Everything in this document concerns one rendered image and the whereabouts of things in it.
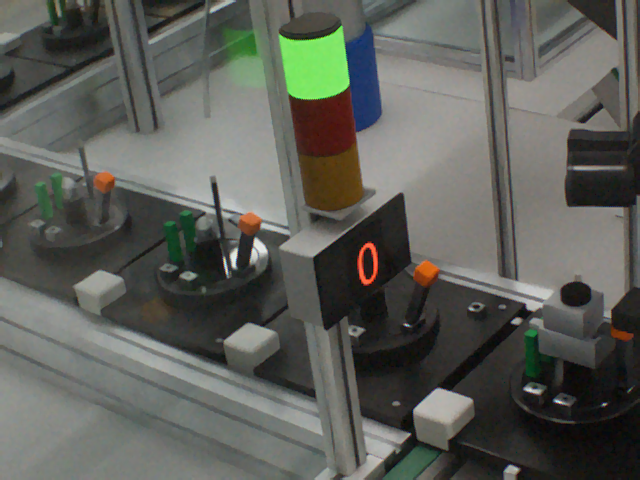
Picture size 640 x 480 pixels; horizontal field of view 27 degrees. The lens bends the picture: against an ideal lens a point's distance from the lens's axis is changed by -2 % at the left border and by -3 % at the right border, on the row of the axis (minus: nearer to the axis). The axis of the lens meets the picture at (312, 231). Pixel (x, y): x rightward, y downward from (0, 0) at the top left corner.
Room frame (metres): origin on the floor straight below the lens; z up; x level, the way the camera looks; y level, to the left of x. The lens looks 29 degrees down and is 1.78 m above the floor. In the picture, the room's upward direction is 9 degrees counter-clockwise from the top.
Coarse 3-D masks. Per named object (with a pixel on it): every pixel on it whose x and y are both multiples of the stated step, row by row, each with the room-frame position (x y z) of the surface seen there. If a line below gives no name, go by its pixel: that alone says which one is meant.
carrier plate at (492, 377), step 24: (504, 360) 1.13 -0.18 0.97; (480, 384) 1.10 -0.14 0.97; (504, 384) 1.09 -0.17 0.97; (480, 408) 1.06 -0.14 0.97; (504, 408) 1.05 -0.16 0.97; (480, 432) 1.02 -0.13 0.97; (504, 432) 1.02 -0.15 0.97; (528, 432) 1.01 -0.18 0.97; (624, 432) 0.98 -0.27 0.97; (480, 456) 1.00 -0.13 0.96; (504, 456) 0.98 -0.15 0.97; (528, 456) 0.97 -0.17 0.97; (552, 456) 0.97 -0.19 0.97; (576, 456) 0.96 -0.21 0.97; (600, 456) 0.95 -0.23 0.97; (624, 456) 0.95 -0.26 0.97
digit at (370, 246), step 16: (352, 240) 0.97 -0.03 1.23; (368, 240) 0.98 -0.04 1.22; (352, 256) 0.97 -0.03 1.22; (368, 256) 0.98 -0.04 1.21; (384, 256) 1.00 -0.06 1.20; (352, 272) 0.96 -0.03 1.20; (368, 272) 0.98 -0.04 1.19; (384, 272) 0.99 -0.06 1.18; (352, 288) 0.96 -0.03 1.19; (368, 288) 0.98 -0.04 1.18
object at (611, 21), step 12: (576, 0) 1.31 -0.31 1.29; (588, 0) 1.29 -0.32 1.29; (600, 0) 1.28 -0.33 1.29; (612, 0) 1.27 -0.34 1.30; (588, 12) 1.30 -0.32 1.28; (600, 12) 1.28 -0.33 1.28; (612, 12) 1.27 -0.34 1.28; (600, 24) 1.28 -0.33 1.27; (612, 24) 1.27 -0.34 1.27; (612, 36) 1.27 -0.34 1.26
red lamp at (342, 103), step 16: (288, 96) 1.00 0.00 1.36; (336, 96) 0.98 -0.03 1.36; (304, 112) 0.98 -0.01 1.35; (320, 112) 0.97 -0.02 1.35; (336, 112) 0.97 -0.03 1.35; (352, 112) 0.99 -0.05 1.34; (304, 128) 0.98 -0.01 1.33; (320, 128) 0.97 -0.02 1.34; (336, 128) 0.97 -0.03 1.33; (352, 128) 0.99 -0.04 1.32; (304, 144) 0.98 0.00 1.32; (320, 144) 0.97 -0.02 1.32; (336, 144) 0.97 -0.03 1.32; (352, 144) 0.98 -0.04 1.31
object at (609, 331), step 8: (600, 328) 1.03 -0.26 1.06; (608, 328) 1.03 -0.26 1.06; (608, 336) 1.02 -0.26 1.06; (616, 336) 1.01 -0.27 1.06; (624, 336) 1.01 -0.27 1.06; (616, 344) 1.02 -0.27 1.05; (624, 344) 1.01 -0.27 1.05; (632, 344) 1.02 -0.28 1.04; (616, 352) 1.02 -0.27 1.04; (624, 352) 1.01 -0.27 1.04; (632, 352) 1.02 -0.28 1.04; (624, 360) 1.01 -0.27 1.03; (632, 360) 1.02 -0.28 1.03; (616, 368) 1.02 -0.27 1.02; (624, 368) 1.01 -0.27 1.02; (632, 368) 1.02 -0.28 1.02; (616, 376) 1.02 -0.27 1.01; (624, 376) 1.01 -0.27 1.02; (616, 384) 1.02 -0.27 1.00; (624, 384) 1.01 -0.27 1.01
